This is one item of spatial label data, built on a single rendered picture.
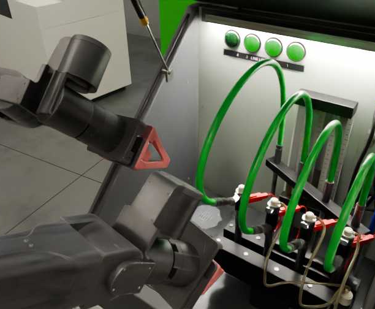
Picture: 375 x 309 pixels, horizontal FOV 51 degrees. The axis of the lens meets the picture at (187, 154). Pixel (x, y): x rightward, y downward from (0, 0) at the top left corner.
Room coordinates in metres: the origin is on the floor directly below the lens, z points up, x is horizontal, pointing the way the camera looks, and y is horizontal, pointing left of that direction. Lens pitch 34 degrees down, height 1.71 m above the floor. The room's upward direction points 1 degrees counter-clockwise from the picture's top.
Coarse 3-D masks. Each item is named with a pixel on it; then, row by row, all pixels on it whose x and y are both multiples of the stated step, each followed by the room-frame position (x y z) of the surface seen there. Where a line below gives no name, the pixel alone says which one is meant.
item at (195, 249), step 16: (192, 224) 0.38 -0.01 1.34; (176, 240) 0.34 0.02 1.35; (192, 240) 0.36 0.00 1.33; (208, 240) 0.35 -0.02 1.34; (176, 256) 0.31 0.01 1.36; (192, 256) 0.33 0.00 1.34; (208, 256) 0.33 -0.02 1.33; (176, 272) 0.30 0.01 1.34; (192, 272) 0.32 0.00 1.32; (160, 288) 0.33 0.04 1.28; (176, 288) 0.32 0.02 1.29; (192, 288) 0.31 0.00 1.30; (176, 304) 0.30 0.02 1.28
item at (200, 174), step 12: (264, 60) 0.74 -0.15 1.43; (252, 72) 0.69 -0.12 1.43; (276, 72) 0.80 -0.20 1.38; (240, 84) 0.66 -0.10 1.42; (228, 96) 0.63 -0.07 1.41; (228, 108) 0.62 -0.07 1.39; (216, 120) 0.60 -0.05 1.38; (216, 132) 0.59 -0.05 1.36; (204, 144) 0.58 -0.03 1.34; (276, 144) 0.86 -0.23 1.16; (204, 156) 0.56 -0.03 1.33; (204, 168) 0.56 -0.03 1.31; (204, 192) 0.56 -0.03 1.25
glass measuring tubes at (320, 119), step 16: (320, 96) 0.87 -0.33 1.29; (304, 112) 0.88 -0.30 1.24; (320, 112) 0.88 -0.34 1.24; (336, 112) 0.83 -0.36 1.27; (352, 112) 0.81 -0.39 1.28; (304, 128) 0.90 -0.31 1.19; (320, 128) 0.87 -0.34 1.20; (288, 160) 0.91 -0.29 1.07; (320, 160) 0.84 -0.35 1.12; (320, 176) 0.86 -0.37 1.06; (336, 176) 0.83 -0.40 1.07; (288, 192) 0.88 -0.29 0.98; (304, 208) 0.84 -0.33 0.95
